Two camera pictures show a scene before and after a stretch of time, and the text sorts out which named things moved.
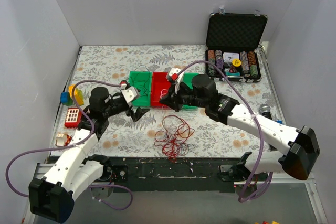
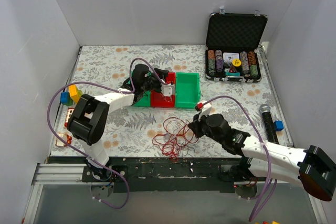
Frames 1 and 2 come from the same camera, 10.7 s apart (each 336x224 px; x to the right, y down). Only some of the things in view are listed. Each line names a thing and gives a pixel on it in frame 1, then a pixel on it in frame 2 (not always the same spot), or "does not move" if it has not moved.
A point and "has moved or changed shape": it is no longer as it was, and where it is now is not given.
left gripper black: x=128 y=107 → x=156 y=77
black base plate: x=165 y=175 does not move
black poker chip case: x=232 y=43 does not move
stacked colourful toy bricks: x=66 y=98 does not move
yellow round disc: x=236 y=62 does not move
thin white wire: x=163 y=113 has moved or changed shape
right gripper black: x=177 y=97 → x=196 y=126
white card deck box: x=228 y=57 does not move
